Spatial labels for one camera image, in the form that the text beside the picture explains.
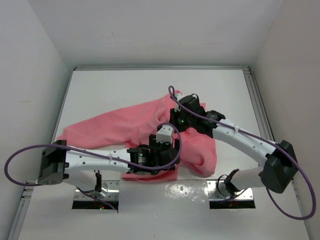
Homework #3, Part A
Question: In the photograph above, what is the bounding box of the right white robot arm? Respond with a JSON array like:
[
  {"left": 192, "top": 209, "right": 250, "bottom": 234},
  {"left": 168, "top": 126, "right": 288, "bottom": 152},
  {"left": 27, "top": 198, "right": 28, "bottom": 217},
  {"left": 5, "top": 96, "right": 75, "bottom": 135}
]
[{"left": 169, "top": 108, "right": 298, "bottom": 197}]

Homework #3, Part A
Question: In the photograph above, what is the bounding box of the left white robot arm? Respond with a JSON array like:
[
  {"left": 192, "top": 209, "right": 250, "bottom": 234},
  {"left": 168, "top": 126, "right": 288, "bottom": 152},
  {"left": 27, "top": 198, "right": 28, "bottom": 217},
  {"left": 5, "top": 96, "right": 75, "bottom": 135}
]
[{"left": 37, "top": 134, "right": 181, "bottom": 194}]

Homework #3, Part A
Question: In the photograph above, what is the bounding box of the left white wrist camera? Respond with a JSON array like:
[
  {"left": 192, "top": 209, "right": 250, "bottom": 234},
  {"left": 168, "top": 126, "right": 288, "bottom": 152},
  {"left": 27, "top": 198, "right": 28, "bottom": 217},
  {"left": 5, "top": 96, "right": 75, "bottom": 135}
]
[{"left": 155, "top": 124, "right": 174, "bottom": 145}]

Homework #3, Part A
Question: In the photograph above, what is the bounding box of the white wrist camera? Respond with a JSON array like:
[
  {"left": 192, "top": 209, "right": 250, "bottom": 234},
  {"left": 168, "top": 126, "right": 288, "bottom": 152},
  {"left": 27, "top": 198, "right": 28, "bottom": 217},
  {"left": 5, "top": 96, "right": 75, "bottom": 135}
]
[
  {"left": 155, "top": 124, "right": 174, "bottom": 145},
  {"left": 174, "top": 92, "right": 186, "bottom": 112}
]

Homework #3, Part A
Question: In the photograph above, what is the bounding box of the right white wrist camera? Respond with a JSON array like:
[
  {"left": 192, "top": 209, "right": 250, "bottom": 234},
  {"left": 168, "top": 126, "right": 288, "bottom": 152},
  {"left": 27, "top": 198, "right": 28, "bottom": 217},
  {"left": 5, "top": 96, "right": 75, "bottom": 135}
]
[{"left": 174, "top": 92, "right": 186, "bottom": 112}]

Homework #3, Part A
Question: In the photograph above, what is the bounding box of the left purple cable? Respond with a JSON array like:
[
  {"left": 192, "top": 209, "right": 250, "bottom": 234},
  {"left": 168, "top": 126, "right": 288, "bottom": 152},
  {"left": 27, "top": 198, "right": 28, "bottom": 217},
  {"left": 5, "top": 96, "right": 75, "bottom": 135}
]
[{"left": 4, "top": 122, "right": 183, "bottom": 211}]

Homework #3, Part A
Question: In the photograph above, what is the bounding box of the purple cable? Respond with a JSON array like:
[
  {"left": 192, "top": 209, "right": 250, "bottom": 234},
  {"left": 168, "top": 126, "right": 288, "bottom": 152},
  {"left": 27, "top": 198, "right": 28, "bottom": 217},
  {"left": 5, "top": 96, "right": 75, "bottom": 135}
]
[
  {"left": 4, "top": 122, "right": 183, "bottom": 211},
  {"left": 167, "top": 85, "right": 317, "bottom": 221}
]

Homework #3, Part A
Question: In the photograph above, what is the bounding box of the shiny metal base plate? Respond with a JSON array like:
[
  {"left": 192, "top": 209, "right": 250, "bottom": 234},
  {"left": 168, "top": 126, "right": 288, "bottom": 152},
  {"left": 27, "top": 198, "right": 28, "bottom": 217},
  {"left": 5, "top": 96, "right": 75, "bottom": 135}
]
[{"left": 72, "top": 179, "right": 256, "bottom": 202}]

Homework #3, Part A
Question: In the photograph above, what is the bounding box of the aluminium frame rail back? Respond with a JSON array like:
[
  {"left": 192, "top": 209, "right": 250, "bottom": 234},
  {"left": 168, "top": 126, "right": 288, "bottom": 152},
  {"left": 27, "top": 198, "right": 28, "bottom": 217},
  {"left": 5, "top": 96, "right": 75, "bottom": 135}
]
[{"left": 74, "top": 65, "right": 250, "bottom": 71}]

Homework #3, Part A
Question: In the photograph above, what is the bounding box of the aluminium frame rail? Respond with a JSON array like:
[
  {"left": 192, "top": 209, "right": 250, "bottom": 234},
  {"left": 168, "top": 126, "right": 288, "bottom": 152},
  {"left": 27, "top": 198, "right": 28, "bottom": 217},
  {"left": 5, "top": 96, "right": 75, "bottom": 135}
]
[
  {"left": 74, "top": 65, "right": 250, "bottom": 71},
  {"left": 243, "top": 67, "right": 275, "bottom": 141},
  {"left": 7, "top": 67, "right": 77, "bottom": 240}
]

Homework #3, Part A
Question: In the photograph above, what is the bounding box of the aluminium frame rail right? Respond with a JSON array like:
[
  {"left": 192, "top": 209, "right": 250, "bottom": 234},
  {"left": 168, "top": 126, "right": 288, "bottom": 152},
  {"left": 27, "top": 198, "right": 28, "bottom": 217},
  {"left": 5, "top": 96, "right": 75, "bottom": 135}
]
[{"left": 243, "top": 67, "right": 275, "bottom": 141}]

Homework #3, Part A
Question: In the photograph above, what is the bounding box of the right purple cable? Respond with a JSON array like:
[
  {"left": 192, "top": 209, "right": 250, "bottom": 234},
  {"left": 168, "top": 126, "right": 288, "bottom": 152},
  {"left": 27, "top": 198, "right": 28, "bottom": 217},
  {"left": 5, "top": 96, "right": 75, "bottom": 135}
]
[{"left": 167, "top": 85, "right": 317, "bottom": 221}]

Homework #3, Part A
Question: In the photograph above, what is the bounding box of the aluminium frame rail left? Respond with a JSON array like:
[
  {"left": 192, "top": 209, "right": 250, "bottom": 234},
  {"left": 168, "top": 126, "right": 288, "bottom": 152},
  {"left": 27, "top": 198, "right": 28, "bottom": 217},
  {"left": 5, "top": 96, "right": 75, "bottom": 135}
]
[{"left": 7, "top": 67, "right": 77, "bottom": 240}]

